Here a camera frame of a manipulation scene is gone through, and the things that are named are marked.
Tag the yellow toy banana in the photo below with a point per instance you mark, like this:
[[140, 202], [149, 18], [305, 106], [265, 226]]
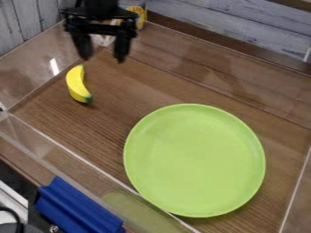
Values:
[[77, 87]]

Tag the green round plate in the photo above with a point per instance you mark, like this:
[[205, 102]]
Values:
[[194, 160]]

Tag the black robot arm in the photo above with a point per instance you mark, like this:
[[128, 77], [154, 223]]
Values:
[[109, 4]]

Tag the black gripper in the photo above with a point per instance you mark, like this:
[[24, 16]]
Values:
[[85, 21]]

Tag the yellow blue labelled can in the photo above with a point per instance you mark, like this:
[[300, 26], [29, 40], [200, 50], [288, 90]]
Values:
[[138, 7]]

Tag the clear acrylic corner bracket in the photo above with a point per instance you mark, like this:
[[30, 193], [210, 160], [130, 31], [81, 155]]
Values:
[[105, 40]]

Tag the clear acrylic tray wall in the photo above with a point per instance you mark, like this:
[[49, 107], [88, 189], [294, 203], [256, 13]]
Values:
[[42, 159]]

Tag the blue plastic block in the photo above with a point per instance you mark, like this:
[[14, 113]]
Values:
[[74, 211]]

